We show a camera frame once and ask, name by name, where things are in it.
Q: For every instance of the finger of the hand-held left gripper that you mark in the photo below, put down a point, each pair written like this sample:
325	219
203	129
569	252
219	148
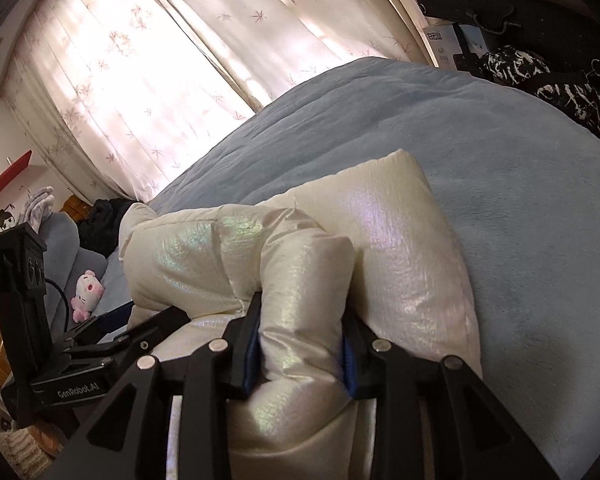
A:
155	330
112	320

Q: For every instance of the light wooden bookshelf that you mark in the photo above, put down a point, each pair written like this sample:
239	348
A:
410	5

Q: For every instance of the white cardboard box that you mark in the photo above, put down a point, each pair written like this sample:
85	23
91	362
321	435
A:
445	45

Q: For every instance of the cream white puffer jacket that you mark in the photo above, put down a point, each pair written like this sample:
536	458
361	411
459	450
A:
300	270

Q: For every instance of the pink white plush toy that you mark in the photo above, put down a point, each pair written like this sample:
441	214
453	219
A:
86	295

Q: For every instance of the red wall shelf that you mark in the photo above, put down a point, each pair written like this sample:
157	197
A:
5	185

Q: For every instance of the folded purple floral blanket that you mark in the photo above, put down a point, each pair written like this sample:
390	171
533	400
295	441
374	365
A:
37	207

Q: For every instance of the black white patterned cloth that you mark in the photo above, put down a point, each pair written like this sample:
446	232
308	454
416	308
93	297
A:
570	90

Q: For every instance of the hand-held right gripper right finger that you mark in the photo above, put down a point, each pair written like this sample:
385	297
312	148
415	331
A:
347	360

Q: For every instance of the white leaf-print curtain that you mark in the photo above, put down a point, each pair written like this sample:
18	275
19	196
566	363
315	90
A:
105	85
290	15

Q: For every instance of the black clothing heap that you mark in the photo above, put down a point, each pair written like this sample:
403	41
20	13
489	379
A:
105	225

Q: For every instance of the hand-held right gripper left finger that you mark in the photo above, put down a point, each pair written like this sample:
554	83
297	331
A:
250	360

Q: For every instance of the black wall sticker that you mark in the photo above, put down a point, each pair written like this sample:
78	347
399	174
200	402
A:
5	217

